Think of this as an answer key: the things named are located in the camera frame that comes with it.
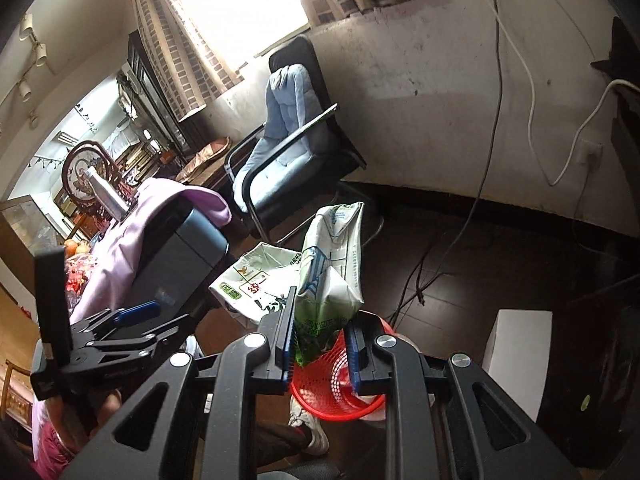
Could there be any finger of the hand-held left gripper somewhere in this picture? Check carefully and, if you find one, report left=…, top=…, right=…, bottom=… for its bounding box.
left=87, top=312, right=198, bottom=361
left=70, top=301, right=162, bottom=343

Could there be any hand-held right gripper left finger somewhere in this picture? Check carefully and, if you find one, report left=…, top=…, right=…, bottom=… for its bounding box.
left=62, top=285, right=298, bottom=480

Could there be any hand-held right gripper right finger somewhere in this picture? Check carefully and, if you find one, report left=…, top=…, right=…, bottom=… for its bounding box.
left=344, top=316, right=583, bottom=480

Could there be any red plastic mesh basket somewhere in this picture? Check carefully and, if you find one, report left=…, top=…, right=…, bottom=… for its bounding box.
left=290, top=310, right=398, bottom=418

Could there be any white green carton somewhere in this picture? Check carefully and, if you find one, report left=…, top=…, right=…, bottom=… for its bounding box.
left=209, top=241, right=302, bottom=328

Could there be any white green blue carton pack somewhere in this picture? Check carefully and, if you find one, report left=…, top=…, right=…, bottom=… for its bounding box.
left=294, top=201, right=366, bottom=367

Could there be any person's left hand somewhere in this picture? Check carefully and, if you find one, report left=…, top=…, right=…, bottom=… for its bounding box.
left=90, top=389, right=124, bottom=436

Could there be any lilac cloth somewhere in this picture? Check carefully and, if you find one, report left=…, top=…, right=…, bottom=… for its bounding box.
left=69, top=178, right=232, bottom=323

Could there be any red patterned wrapping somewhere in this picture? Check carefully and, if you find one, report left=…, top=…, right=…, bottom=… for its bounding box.
left=65, top=255, right=98, bottom=306

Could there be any white sneaker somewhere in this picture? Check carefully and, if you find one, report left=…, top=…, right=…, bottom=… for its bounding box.
left=289, top=394, right=331, bottom=456

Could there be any metal bottle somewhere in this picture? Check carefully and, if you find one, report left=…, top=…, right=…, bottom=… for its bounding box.
left=82, top=167, right=132, bottom=222

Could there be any person's dark trouser leg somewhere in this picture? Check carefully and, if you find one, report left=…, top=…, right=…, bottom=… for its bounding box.
left=245, top=420, right=311, bottom=471

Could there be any black mesh seat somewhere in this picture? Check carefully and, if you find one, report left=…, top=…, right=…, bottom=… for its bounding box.
left=260, top=460, right=336, bottom=480

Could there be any round wooden decorative plate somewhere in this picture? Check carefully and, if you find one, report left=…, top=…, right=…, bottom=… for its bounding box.
left=61, top=140, right=123, bottom=216

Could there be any glass display cabinet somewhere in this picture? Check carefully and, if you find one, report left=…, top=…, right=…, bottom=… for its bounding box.
left=0, top=197, right=66, bottom=261

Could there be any wooden chair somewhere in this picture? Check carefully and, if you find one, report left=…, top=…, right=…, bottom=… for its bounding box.
left=0, top=357, right=38, bottom=426

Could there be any pink quilted garment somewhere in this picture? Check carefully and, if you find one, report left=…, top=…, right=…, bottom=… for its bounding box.
left=31, top=405, right=76, bottom=478

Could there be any white box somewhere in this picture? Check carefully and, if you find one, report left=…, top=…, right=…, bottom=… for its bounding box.
left=482, top=310, right=553, bottom=423

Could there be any dark display shelf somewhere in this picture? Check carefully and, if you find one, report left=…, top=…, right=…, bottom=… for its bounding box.
left=125, top=30, right=191, bottom=156

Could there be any blue chair cushion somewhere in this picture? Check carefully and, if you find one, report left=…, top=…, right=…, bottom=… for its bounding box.
left=232, top=64, right=333, bottom=211

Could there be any black office chair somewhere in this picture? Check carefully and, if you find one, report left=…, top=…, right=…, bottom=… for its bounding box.
left=225, top=35, right=386, bottom=246

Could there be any white track light fixture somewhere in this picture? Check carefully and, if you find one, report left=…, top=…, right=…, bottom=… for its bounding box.
left=17, top=12, right=51, bottom=128

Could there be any dark wooden cabinet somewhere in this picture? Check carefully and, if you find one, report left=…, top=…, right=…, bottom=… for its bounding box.
left=537, top=16, right=640, bottom=468

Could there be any black cable with plug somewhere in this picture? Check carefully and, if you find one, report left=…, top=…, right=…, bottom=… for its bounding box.
left=400, top=242, right=436, bottom=308

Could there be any white wall socket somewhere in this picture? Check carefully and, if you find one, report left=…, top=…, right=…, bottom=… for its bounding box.
left=577, top=139, right=604, bottom=166

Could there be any white power cable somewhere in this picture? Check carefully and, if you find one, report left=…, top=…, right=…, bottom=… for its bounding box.
left=450, top=0, right=640, bottom=187

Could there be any long black hanging cable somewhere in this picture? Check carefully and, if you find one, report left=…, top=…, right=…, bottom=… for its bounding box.
left=390, top=0, right=503, bottom=321

